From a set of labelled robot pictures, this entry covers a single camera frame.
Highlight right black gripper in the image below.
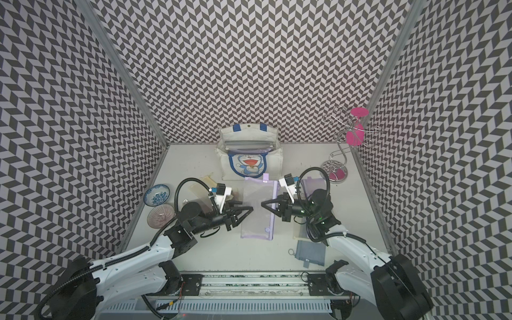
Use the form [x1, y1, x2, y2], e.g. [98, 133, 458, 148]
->
[262, 193, 319, 223]

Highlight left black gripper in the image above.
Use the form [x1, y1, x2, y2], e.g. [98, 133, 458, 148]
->
[191, 200, 253, 237]

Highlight pale purple small pouch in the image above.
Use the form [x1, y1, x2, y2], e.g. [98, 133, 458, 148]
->
[241, 173, 278, 241]

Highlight purple mesh pouch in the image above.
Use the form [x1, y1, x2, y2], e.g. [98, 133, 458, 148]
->
[300, 177, 326, 199]

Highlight small grey blue pouch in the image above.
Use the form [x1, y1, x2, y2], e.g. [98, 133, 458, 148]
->
[288, 240, 326, 269]

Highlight white canvas bag blue handles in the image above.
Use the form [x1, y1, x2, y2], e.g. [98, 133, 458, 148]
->
[215, 123, 284, 181]

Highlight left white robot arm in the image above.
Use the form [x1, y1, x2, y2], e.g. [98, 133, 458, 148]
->
[34, 177, 253, 319]

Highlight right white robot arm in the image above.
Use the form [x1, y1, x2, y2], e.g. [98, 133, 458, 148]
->
[261, 167, 433, 319]

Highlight blue white ceramic bowl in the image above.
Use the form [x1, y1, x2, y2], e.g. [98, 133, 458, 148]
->
[143, 184, 170, 207]

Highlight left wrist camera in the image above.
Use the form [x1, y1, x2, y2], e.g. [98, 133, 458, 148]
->
[210, 183, 232, 212]

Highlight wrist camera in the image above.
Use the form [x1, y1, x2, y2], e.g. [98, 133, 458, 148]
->
[210, 183, 232, 212]
[279, 173, 299, 203]

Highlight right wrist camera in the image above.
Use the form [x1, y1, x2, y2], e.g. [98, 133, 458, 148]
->
[279, 173, 299, 203]

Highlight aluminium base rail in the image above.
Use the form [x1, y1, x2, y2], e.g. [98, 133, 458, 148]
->
[96, 271, 381, 319]

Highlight chrome wire stand pink discs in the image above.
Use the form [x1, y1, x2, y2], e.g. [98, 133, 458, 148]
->
[321, 107, 382, 184]

